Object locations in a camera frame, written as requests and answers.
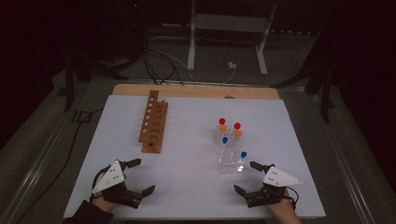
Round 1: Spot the blue cap test tube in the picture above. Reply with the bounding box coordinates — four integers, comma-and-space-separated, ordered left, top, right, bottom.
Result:
221, 136, 230, 157
239, 150, 248, 171

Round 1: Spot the black tripod stand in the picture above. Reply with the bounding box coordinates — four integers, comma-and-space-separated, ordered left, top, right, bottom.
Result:
57, 52, 130, 112
270, 31, 336, 124

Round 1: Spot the red cap test tube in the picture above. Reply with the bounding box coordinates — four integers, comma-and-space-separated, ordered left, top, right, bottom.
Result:
233, 121, 243, 143
218, 117, 228, 138

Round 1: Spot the white floor cable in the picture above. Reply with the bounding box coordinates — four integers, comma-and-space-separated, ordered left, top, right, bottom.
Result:
148, 35, 236, 85

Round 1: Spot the person's left hand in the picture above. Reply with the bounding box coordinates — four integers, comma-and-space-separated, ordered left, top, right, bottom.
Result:
92, 194, 120, 214

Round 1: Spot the white metal stand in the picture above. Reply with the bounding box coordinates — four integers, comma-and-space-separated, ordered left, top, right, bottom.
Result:
186, 0, 278, 77

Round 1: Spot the clear acrylic test tube rack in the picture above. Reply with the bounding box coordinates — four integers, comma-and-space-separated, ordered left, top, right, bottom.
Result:
214, 124, 248, 175

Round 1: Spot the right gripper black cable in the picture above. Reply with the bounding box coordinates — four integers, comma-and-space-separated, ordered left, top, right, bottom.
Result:
284, 186, 301, 210

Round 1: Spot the person's right hand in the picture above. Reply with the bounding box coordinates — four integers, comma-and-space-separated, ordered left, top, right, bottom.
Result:
267, 189, 297, 217

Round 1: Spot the black floor bracket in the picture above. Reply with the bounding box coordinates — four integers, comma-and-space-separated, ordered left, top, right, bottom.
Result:
70, 109, 94, 124

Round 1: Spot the black floor cable bundle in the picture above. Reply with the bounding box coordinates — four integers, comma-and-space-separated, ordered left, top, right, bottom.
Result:
139, 40, 185, 86

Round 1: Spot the wooden test tube rack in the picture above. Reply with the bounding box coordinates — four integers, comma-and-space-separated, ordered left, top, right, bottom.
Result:
137, 90, 169, 154

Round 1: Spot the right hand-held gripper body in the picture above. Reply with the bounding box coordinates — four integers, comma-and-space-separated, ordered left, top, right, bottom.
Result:
245, 166, 303, 209

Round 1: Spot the long black floor cable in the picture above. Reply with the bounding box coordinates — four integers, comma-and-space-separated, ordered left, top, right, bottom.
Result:
13, 106, 106, 224

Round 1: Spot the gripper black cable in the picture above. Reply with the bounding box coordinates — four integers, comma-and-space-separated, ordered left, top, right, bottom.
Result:
90, 167, 106, 202
284, 186, 301, 210

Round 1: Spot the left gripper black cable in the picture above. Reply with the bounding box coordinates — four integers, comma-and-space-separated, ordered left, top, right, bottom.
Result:
90, 167, 106, 202

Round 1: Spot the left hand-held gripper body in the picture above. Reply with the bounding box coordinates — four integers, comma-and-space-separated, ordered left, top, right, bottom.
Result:
92, 159, 144, 210

